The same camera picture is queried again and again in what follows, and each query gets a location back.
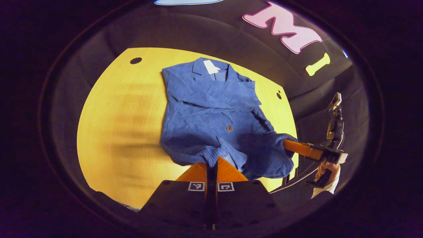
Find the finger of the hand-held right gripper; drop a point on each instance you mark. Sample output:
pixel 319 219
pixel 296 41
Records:
pixel 300 149

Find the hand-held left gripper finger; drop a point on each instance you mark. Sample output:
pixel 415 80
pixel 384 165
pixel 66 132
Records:
pixel 209 201
pixel 214 198

